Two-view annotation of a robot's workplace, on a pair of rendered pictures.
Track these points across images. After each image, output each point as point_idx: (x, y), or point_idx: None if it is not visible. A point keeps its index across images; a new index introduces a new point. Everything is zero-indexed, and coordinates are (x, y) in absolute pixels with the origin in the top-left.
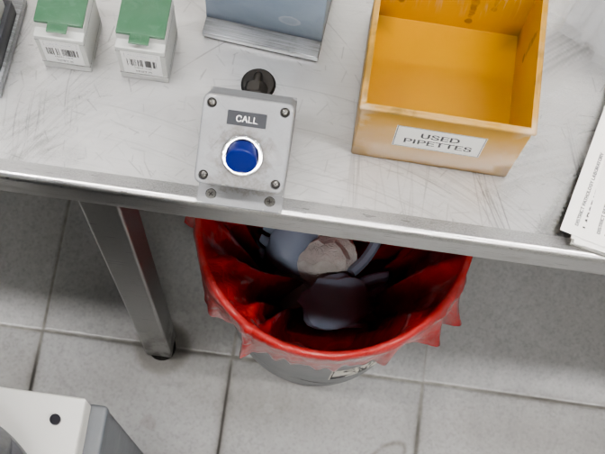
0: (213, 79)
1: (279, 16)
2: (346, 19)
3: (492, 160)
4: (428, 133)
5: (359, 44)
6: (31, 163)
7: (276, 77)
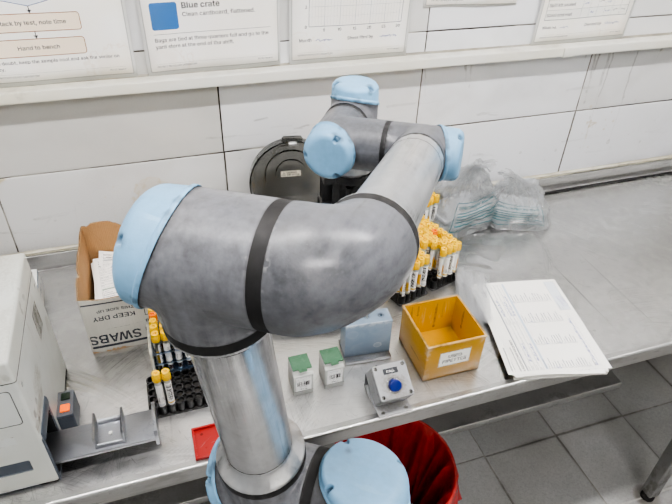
0: (358, 377)
1: (373, 344)
2: (391, 342)
3: (473, 360)
4: (451, 353)
5: (401, 348)
6: (309, 430)
7: None
